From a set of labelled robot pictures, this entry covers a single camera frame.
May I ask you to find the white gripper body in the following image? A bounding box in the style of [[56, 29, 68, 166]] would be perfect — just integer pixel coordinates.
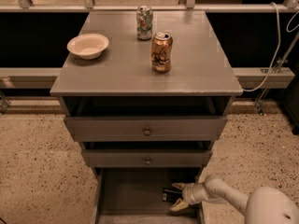
[[182, 183, 206, 204]]

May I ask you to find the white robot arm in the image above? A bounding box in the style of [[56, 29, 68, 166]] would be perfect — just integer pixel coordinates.
[[170, 175, 299, 224]]

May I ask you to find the round middle drawer knob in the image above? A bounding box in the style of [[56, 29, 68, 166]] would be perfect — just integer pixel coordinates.
[[145, 158, 152, 165]]

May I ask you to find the round drawer knob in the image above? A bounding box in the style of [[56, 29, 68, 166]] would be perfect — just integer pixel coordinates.
[[145, 158, 152, 165], [143, 127, 151, 136]]

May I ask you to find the grey open bottom drawer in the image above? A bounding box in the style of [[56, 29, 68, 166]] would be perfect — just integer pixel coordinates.
[[91, 168, 206, 224]]

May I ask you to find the round top drawer knob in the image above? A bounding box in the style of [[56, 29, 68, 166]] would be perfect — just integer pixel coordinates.
[[143, 127, 151, 136]]

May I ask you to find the grey middle drawer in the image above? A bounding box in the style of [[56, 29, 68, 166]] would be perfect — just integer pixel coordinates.
[[82, 149, 212, 168]]

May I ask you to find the grey wooden drawer cabinet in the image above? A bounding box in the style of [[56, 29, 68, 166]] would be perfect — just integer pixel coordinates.
[[50, 9, 244, 224]]

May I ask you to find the grey top drawer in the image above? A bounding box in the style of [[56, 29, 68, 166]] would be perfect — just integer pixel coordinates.
[[64, 116, 227, 142]]

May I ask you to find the metal stand leg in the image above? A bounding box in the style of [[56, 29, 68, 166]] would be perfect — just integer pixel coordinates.
[[254, 32, 299, 116]]

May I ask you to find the orange soda can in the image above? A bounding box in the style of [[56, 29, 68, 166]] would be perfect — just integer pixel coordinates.
[[151, 32, 173, 73]]

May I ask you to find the white bowl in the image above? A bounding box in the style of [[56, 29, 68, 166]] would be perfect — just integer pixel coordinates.
[[67, 34, 109, 60]]

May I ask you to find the green white soda can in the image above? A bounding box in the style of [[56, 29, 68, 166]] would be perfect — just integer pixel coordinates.
[[136, 6, 153, 40]]

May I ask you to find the white cable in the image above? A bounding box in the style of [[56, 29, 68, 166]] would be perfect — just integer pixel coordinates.
[[242, 1, 299, 93]]

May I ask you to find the metal railing frame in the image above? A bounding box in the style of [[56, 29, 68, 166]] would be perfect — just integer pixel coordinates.
[[0, 0, 299, 91]]

